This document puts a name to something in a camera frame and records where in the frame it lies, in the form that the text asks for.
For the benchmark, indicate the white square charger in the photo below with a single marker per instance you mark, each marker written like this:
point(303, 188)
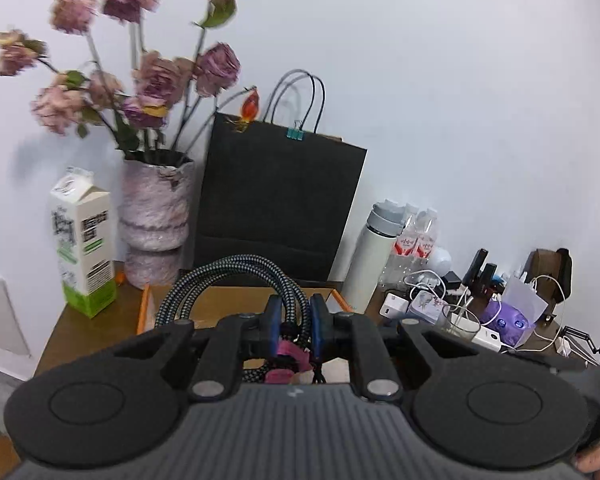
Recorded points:
point(394, 306)

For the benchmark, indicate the clear drinking glass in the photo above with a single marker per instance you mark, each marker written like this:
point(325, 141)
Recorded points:
point(460, 322)

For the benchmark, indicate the black cosmetic bottles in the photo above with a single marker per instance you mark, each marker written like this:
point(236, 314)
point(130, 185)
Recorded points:
point(480, 270)

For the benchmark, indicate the red cardboard box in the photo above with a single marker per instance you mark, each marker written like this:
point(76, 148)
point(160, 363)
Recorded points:
point(230, 302)

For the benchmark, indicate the white round lamp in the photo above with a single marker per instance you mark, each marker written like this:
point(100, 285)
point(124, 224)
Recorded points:
point(440, 261)

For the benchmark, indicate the teal binder clip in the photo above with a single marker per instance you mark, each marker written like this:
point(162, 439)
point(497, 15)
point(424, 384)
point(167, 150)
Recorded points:
point(295, 132)

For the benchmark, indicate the white thermos grey lid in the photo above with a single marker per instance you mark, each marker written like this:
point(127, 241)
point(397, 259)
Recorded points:
point(372, 255)

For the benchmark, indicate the mottled pink ceramic vase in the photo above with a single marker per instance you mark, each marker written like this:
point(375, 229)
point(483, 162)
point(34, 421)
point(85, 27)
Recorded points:
point(155, 220)

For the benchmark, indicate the white power strip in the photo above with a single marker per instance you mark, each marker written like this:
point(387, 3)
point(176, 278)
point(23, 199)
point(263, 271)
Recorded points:
point(492, 340)

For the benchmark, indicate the clear water bottle red label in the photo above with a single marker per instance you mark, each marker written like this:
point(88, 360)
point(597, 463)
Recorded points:
point(407, 245)
point(426, 240)

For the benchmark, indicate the white paper bag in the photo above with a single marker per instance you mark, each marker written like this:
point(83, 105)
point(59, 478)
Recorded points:
point(525, 297)

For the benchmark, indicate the small white tin box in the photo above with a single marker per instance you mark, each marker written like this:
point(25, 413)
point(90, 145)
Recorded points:
point(427, 307)

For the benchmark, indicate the brown wooden stand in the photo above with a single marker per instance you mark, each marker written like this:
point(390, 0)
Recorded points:
point(550, 265)

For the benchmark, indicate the dried pink flower bouquet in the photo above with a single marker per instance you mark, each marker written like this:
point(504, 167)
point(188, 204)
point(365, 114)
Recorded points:
point(155, 75)

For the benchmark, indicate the person's right hand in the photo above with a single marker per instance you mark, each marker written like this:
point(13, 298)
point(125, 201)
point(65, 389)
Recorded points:
point(597, 457)

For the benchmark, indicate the purple tissue packet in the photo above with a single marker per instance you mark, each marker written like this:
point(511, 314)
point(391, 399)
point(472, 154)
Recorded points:
point(510, 322)

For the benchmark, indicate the black paper bag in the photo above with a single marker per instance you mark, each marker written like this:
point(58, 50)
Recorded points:
point(280, 200)

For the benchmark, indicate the orange bag ornament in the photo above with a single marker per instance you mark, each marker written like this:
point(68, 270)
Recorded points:
point(250, 107)

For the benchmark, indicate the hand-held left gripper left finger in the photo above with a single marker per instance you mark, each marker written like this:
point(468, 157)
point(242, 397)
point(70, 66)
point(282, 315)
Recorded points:
point(274, 327)

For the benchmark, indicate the white booklet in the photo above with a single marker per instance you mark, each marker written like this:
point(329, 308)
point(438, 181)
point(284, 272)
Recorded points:
point(2, 315)

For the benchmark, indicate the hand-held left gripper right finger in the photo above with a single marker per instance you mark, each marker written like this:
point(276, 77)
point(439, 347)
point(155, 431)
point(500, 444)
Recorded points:
point(319, 330)

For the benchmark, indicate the green white milk carton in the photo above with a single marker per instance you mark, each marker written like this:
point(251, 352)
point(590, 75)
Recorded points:
point(82, 250)

